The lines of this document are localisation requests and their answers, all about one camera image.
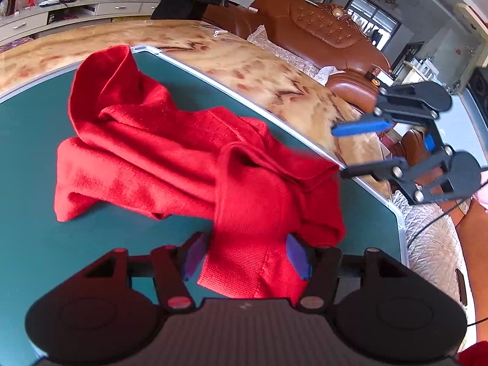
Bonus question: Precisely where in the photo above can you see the white lace sofa cover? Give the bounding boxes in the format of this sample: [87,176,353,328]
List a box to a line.
[247,25,338,86]

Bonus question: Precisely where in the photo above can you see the black cable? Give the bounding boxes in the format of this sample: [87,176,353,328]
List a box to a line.
[406,194,477,250]

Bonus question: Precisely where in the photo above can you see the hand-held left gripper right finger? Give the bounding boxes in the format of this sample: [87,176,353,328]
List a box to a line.
[286,234,420,312]

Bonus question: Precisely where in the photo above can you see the black speaker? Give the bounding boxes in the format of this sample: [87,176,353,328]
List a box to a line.
[467,65,488,117]

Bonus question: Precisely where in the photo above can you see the white drawer cabinet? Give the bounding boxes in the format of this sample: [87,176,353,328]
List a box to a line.
[0,0,161,39]

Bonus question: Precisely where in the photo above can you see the red cloth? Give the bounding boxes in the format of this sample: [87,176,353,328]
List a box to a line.
[457,341,488,366]

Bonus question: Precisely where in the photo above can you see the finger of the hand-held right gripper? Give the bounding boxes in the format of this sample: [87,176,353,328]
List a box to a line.
[339,147,454,204]
[331,84,439,138]

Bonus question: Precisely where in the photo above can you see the beige quilted seat cover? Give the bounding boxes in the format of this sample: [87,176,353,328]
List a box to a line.
[391,191,471,302]

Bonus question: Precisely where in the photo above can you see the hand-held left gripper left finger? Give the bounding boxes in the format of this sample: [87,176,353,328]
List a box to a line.
[76,232,210,312]

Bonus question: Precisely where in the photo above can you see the dark framed window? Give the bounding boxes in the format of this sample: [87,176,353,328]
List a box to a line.
[345,0,402,52]

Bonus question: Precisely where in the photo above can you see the brown leather armchair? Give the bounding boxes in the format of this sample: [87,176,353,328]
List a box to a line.
[326,70,433,163]

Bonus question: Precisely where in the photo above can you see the red knit pants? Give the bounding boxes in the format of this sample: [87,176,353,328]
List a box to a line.
[53,45,346,300]

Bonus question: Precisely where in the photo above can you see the green mat with silver frame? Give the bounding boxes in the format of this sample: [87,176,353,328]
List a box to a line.
[0,45,408,366]

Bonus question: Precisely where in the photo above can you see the brown leather sofa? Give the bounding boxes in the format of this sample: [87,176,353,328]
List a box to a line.
[202,0,393,84]

